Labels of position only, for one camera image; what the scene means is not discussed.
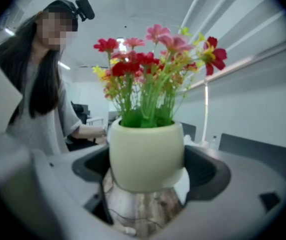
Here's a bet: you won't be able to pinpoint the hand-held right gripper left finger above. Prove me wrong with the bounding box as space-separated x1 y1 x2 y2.
30 144 123 240

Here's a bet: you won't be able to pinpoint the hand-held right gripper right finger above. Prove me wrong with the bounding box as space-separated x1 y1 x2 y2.
162 145 286 240

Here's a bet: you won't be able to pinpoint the colourful flowers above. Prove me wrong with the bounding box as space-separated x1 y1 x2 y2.
92 23 227 194

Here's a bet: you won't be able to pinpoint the person's left forearm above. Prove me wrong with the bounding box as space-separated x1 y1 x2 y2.
72 125 108 142

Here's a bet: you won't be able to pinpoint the wide dark grey desk partition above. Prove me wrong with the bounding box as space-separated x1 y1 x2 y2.
218 133 286 186

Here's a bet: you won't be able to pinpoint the person's grey shirt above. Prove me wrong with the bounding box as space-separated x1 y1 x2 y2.
6 61 83 157

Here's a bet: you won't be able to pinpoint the black office chair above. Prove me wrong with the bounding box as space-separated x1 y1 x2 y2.
71 101 91 125

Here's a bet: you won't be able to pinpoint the white light strip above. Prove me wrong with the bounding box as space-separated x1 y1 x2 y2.
202 78 210 143

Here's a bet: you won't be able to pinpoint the black head camera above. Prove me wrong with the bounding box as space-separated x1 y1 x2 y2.
75 0 96 23

